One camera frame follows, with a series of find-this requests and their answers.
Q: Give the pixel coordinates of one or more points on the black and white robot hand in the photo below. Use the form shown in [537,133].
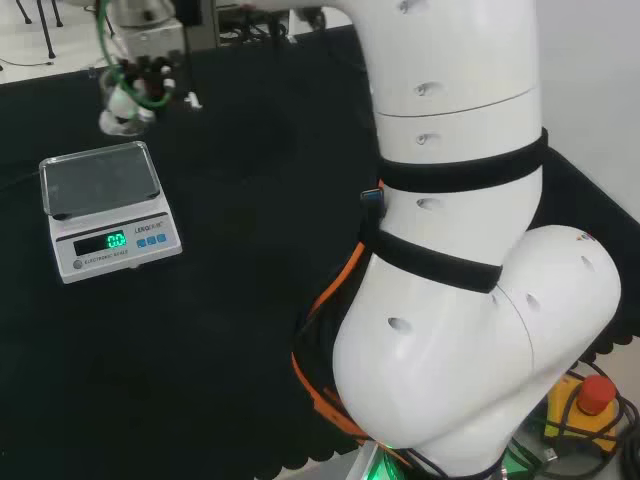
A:
[152,42]

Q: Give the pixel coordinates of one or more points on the clear glass beaker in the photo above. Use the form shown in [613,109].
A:
[116,127]

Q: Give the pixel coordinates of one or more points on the white electronic balance steel pan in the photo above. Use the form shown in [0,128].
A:
[107,210]

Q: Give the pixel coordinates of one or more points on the black rod with white foot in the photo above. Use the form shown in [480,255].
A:
[189,60]

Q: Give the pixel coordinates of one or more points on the black tripod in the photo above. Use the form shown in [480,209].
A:
[47,30]

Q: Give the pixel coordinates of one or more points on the black bench cloth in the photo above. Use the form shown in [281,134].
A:
[225,310]

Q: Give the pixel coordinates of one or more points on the yellow stop button box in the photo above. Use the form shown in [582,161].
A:
[595,400]

